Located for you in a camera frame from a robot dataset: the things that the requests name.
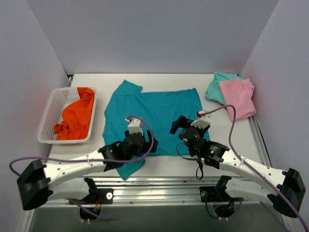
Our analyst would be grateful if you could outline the teal blue t-shirt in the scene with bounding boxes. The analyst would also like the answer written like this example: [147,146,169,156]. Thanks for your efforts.
[103,80,202,179]

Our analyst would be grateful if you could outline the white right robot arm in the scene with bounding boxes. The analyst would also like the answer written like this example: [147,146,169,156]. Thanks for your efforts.
[170,111,306,218]

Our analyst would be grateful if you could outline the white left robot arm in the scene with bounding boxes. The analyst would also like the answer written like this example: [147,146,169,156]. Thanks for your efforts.
[17,131,158,211]

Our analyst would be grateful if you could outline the orange t-shirt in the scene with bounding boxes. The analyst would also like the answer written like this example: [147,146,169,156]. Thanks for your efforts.
[54,87,95,140]

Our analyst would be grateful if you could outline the mint green folded t-shirt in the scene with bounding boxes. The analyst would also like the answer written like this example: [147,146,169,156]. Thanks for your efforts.
[205,72,244,105]

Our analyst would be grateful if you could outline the pink folded t-shirt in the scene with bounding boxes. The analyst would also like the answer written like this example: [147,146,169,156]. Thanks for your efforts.
[219,78,256,120]

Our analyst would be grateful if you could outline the white plastic basket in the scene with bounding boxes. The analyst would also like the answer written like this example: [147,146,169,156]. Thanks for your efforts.
[37,87,97,144]

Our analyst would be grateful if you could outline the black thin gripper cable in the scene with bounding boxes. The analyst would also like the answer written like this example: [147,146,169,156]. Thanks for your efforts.
[176,142,205,181]

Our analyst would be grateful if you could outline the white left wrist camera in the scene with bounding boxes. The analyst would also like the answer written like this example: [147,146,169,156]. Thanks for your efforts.
[125,118,143,135]

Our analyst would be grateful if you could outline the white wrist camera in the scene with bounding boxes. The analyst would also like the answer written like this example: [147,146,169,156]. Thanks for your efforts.
[191,110,212,129]
[125,118,143,135]

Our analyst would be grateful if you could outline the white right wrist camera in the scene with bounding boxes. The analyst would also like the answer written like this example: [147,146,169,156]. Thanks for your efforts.
[191,110,212,129]

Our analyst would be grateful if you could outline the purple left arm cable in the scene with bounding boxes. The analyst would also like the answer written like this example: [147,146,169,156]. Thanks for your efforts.
[9,116,155,222]

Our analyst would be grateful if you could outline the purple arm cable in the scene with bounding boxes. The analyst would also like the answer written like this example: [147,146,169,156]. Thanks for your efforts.
[9,116,155,222]
[197,104,309,232]

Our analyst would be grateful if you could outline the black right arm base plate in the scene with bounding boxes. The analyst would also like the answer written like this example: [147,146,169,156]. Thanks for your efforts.
[199,186,241,203]

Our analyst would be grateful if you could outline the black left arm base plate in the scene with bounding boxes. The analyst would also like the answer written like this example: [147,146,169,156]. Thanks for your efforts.
[69,188,114,205]

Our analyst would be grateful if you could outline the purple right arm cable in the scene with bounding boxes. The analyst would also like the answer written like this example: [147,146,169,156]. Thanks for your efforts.
[197,104,309,232]

